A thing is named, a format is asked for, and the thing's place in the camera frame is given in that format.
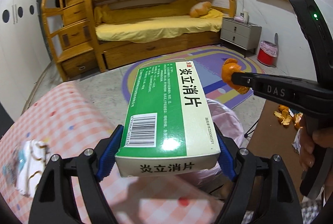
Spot orange plush toy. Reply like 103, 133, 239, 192
189, 1, 211, 18

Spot brown low table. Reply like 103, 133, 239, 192
247, 100, 304, 201

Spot wooden bunk bed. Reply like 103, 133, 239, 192
85, 0, 236, 72

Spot wooden stair drawers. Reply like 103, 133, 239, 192
41, 0, 98, 82

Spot person right hand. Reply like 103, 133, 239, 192
300, 126, 332, 171

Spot orange peel pile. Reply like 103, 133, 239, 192
274, 105, 303, 130

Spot white patterned wrapper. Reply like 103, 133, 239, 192
2, 140, 51, 198

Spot green medicine box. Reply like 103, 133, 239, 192
116, 61, 221, 177

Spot grey nightstand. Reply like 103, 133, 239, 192
220, 17, 262, 57

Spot pink lined trash bin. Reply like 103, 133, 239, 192
182, 98, 245, 204

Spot yellow bed sheet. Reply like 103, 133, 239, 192
95, 9, 225, 43

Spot pink checkered tablecloth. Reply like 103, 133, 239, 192
1, 82, 223, 223

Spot red trash bin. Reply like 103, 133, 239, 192
257, 41, 278, 66

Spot rainbow oval rug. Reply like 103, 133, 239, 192
122, 45, 265, 109

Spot white wardrobe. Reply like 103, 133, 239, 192
1, 0, 50, 121

